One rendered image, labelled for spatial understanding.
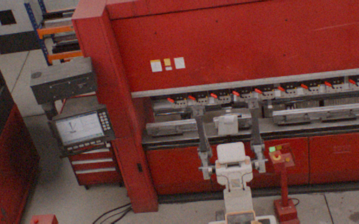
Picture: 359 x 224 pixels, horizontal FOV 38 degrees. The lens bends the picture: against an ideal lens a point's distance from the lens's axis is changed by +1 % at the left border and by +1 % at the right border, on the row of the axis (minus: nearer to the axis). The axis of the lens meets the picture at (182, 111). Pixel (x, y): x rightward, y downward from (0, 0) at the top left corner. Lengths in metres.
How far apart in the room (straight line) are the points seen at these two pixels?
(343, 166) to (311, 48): 1.32
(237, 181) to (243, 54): 1.12
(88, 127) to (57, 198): 1.80
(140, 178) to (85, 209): 0.89
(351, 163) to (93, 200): 2.74
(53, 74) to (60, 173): 2.30
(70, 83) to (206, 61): 1.18
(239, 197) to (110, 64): 1.53
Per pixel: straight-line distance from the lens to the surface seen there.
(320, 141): 5.07
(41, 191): 6.30
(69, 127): 4.48
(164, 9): 4.32
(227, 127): 4.82
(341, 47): 4.62
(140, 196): 5.41
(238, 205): 4.40
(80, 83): 4.26
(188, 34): 4.43
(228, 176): 4.09
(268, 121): 5.03
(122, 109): 4.69
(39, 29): 6.43
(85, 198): 5.98
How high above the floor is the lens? 4.05
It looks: 37 degrees down
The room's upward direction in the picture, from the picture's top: 12 degrees counter-clockwise
